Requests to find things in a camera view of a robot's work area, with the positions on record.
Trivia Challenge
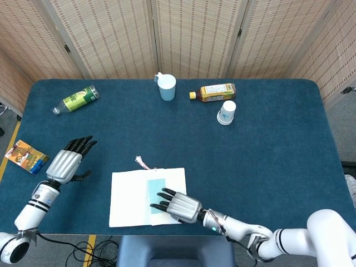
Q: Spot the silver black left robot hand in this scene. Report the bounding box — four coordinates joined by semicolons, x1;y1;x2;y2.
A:
46;135;98;185

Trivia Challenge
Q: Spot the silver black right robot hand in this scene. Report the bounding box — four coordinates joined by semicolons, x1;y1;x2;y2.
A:
149;187;203;224

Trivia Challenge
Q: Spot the light blue tasselled bookmark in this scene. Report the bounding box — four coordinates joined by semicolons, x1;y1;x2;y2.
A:
135;155;169;217

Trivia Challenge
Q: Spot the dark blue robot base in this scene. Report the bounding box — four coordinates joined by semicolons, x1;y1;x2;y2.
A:
116;235;236;267

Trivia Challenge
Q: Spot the open white lined notebook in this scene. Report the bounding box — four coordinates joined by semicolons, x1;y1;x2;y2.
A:
108;167;187;228

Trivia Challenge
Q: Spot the colourful orange snack box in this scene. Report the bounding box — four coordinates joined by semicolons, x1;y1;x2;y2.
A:
4;139;50;175

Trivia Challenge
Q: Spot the clear green-label plastic bottle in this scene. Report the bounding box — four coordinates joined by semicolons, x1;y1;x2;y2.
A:
52;85;101;115

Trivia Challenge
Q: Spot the teal blue table cloth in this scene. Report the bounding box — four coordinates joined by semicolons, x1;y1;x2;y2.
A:
0;78;352;236

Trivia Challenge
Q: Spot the white blue-flower paper cup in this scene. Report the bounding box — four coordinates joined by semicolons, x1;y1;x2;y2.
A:
216;100;237;126

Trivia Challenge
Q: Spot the yellow-cap tea bottle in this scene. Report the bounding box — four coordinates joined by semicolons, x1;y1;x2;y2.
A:
189;82;237;103

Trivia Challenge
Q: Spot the woven bamboo folding screen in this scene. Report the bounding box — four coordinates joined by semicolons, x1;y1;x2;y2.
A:
0;0;356;112

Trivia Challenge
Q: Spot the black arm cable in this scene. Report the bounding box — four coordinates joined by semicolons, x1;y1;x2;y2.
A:
36;233;122;267

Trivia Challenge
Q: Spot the light blue handled cup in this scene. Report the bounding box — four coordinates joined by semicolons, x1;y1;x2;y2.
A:
154;72;177;102

